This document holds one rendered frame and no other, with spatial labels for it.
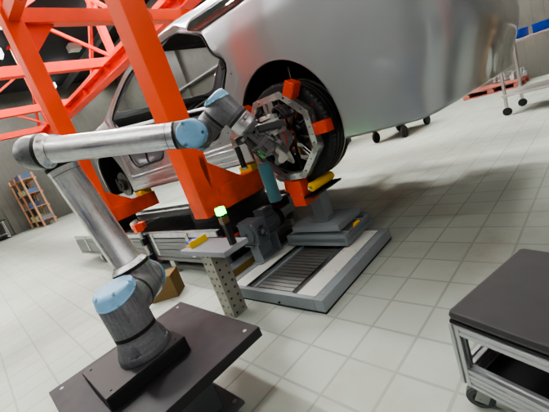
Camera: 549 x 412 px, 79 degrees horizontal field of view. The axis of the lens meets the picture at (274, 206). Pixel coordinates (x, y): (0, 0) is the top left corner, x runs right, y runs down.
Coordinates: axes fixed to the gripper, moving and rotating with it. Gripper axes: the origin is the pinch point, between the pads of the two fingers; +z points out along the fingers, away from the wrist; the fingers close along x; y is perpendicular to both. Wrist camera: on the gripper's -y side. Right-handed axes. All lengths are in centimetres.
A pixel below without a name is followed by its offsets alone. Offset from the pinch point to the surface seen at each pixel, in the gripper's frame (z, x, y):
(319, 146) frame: 19, -55, -41
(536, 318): 58, 60, 16
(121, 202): -71, -289, 46
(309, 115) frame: 3, -52, -50
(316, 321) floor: 64, -36, 41
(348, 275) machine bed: 72, -45, 10
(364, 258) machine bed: 80, -53, -6
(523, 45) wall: 331, -362, -725
